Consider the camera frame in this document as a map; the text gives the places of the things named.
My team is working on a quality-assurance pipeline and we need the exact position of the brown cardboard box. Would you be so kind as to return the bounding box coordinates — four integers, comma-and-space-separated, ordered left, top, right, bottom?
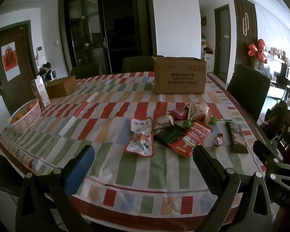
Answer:
152, 56, 207, 95

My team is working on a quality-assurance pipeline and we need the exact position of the white storage shelf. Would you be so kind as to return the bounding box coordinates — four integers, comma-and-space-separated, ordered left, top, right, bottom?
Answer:
200, 36, 214, 73

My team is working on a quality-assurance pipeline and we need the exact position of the red foil balloon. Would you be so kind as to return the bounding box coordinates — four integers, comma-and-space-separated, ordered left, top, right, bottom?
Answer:
248, 39, 269, 63

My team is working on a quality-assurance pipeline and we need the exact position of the small brown candy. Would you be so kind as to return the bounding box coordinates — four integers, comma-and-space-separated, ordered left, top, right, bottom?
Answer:
214, 133, 224, 148

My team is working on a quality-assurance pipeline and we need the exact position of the striped colourful tablecloth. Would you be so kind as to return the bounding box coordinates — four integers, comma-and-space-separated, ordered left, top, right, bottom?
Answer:
0, 71, 269, 225

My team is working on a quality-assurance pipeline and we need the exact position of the white tv cabinet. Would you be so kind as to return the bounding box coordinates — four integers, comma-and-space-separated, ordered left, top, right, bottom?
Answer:
266, 53, 290, 99

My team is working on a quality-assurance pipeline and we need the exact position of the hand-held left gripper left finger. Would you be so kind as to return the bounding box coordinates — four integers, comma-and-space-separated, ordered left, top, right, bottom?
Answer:
16, 144, 96, 232

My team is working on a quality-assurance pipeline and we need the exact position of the dark glass sliding door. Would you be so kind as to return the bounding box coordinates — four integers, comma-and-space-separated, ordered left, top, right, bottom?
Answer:
58, 0, 157, 78

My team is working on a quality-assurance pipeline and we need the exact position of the dark green snack packet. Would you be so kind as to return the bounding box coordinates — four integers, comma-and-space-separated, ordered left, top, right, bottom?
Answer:
153, 123, 187, 148

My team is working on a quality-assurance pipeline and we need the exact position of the white red snack packet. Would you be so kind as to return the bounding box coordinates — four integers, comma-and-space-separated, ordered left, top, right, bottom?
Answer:
124, 117, 155, 158

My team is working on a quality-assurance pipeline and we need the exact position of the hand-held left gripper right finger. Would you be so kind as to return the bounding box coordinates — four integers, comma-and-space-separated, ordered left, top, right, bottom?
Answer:
193, 145, 273, 232

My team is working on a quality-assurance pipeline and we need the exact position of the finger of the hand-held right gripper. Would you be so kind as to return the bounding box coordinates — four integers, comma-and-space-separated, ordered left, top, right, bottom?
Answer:
252, 140, 283, 165

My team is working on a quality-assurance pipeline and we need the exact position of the large beige snack bag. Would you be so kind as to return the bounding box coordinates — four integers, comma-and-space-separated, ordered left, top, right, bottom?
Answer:
187, 102, 212, 124

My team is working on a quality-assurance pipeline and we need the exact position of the white plastic basket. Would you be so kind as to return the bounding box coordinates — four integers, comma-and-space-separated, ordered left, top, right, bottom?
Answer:
8, 99, 42, 134

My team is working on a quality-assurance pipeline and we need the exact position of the dark chocolate bar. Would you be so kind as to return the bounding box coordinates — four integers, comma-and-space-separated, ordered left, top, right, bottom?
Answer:
225, 121, 249, 154

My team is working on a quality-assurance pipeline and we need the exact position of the green lollipop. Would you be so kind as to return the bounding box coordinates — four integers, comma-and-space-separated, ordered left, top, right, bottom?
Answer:
182, 112, 196, 128
209, 116, 232, 125

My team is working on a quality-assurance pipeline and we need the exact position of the woven wicker box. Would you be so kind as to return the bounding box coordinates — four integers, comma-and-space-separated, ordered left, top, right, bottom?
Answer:
45, 75, 78, 99

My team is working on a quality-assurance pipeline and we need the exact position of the pink snack packet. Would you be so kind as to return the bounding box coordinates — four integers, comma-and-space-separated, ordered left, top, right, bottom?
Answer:
168, 108, 189, 121

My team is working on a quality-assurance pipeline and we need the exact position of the small beige snack packet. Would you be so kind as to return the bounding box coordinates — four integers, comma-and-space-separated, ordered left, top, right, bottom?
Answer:
153, 114, 175, 130

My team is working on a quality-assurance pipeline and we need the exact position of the dark brown door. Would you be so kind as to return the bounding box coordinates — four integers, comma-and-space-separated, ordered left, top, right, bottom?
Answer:
0, 20, 39, 116

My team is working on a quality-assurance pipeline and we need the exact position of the red white door poster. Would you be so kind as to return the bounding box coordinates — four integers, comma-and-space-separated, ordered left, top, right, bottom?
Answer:
1, 42, 21, 81

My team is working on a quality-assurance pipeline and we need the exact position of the dark plush figure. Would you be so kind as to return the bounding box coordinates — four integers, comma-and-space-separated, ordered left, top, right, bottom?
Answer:
39, 62, 53, 80

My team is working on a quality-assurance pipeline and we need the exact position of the wooden chair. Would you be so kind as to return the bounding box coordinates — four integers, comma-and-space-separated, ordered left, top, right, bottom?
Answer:
258, 101, 290, 167

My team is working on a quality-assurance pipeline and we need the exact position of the pile of oranges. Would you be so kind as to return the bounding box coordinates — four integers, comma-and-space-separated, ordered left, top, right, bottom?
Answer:
11, 101, 39, 124

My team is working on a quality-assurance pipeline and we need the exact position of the dark upholstered chair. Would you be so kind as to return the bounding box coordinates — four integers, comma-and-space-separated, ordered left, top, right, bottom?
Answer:
0, 148, 32, 196
226, 64, 271, 122
122, 56, 157, 73
71, 66, 102, 79

